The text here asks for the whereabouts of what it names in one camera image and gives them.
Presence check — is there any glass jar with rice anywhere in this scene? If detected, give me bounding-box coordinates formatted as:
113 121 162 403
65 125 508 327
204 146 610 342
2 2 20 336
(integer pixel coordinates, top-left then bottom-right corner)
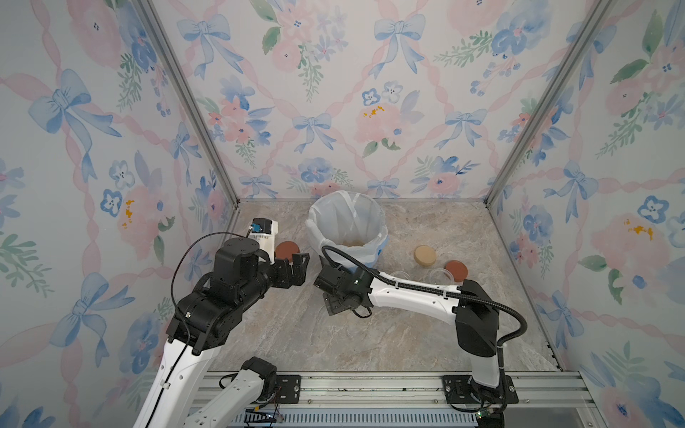
391 271 412 280

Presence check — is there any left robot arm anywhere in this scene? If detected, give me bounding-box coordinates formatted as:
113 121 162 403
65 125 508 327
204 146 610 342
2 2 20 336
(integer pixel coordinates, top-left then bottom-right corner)
135 234 310 427

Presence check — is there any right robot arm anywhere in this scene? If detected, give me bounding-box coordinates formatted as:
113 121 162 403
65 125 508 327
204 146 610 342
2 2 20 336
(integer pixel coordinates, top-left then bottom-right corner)
314 266 501 389

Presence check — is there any white trash bag liner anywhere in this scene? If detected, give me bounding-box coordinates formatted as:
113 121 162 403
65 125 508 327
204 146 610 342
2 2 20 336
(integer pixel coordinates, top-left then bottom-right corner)
305 191 389 268

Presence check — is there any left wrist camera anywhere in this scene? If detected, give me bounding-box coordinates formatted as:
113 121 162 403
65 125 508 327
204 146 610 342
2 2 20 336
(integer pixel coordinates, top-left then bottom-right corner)
248 218 279 261

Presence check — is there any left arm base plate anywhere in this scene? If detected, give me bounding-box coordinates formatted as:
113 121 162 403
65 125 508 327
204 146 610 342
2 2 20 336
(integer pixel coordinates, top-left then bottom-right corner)
256 374 301 405

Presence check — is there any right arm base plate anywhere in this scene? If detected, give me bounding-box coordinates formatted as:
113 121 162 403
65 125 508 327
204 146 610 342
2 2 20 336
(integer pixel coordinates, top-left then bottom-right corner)
441 374 519 406

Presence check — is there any aluminium front rail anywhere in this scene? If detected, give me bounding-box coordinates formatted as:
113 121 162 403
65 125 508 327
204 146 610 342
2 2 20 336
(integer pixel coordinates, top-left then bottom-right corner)
190 372 608 427

